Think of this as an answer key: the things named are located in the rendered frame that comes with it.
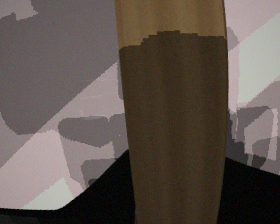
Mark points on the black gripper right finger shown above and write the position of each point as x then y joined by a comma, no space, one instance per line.
248,195

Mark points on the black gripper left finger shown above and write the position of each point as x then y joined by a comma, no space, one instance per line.
109,200

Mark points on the brown wooden board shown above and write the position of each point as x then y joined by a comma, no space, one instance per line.
174,74

